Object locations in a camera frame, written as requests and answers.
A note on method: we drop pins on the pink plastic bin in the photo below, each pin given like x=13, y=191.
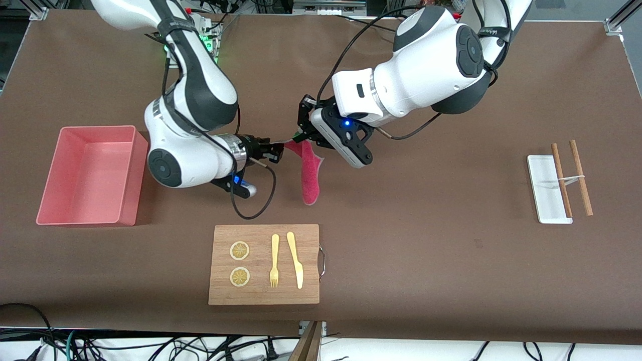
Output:
x=85, y=170

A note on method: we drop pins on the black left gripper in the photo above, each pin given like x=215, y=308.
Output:
x=304, y=118

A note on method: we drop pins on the wooden rack rod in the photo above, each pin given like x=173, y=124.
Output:
x=560, y=175
x=581, y=175

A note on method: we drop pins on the aluminium frame profile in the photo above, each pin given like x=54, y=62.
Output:
x=614, y=24
x=39, y=12

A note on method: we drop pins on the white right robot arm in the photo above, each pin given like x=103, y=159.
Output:
x=195, y=90

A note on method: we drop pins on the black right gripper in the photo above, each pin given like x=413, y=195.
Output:
x=256, y=147

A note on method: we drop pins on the small metal bracket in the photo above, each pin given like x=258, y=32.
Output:
x=324, y=328

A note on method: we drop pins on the grey and pink microfibre cloth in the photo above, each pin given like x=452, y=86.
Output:
x=311, y=180

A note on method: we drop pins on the wooden cutting board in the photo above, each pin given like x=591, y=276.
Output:
x=261, y=293

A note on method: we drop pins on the thin white rod band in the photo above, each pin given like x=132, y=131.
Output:
x=574, y=177

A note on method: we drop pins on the white rack base plate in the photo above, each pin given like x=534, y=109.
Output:
x=544, y=195

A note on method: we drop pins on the yellow plastic fork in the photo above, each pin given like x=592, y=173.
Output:
x=275, y=245

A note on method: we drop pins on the wooden post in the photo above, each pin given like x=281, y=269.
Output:
x=308, y=346

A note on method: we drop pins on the lemon slice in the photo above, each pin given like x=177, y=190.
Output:
x=239, y=250
x=239, y=277

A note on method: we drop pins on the grey metal device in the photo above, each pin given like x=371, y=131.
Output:
x=326, y=7

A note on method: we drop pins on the yellow plastic knife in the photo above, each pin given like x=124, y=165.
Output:
x=296, y=263

